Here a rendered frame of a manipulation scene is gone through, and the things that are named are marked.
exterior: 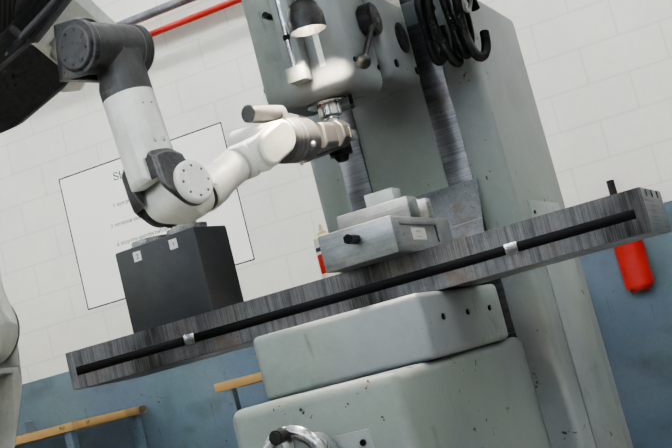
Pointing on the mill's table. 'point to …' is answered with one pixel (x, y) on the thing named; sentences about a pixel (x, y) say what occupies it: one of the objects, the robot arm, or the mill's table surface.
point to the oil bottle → (321, 254)
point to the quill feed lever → (366, 13)
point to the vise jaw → (405, 206)
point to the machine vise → (384, 239)
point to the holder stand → (178, 275)
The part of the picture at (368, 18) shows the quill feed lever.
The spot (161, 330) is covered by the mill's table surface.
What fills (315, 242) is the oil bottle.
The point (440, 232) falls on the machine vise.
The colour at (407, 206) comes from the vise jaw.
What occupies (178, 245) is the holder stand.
